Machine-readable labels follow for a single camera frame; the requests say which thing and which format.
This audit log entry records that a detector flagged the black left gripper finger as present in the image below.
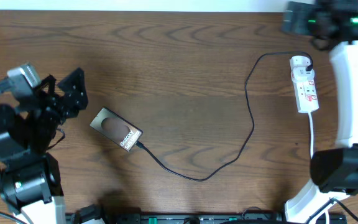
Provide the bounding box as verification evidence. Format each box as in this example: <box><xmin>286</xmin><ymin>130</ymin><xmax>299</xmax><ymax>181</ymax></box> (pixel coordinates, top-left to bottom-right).
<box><xmin>58</xmin><ymin>67</ymin><xmax>88</xmax><ymax>118</ymax></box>
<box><xmin>35</xmin><ymin>75</ymin><xmax>56</xmax><ymax>98</ymax></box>

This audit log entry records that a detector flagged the black charging cable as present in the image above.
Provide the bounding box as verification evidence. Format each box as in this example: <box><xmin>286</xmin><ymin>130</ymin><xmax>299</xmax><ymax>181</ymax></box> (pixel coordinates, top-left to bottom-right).
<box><xmin>135</xmin><ymin>51</ymin><xmax>314</xmax><ymax>182</ymax></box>

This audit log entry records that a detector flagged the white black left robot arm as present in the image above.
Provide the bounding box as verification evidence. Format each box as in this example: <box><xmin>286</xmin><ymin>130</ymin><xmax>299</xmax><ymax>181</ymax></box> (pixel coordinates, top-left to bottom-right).
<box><xmin>0</xmin><ymin>64</ymin><xmax>108</xmax><ymax>224</ymax></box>

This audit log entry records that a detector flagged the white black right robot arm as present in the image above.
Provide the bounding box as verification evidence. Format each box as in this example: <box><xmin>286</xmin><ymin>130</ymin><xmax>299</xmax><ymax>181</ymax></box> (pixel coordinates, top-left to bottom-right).
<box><xmin>282</xmin><ymin>1</ymin><xmax>358</xmax><ymax>223</ymax></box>

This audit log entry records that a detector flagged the white charger adapter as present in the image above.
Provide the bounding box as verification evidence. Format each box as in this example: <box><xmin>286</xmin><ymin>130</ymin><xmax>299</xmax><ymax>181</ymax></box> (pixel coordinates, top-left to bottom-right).
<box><xmin>290</xmin><ymin>55</ymin><xmax>313</xmax><ymax>71</ymax></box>

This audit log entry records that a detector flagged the white power strip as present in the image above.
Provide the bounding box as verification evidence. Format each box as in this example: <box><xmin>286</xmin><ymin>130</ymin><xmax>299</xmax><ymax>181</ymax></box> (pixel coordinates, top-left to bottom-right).
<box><xmin>291</xmin><ymin>67</ymin><xmax>319</xmax><ymax>114</ymax></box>

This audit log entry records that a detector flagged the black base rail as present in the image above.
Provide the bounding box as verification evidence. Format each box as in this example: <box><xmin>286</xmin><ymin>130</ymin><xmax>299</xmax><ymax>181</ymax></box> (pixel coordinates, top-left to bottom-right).
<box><xmin>65</xmin><ymin>205</ymin><xmax>347</xmax><ymax>224</ymax></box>

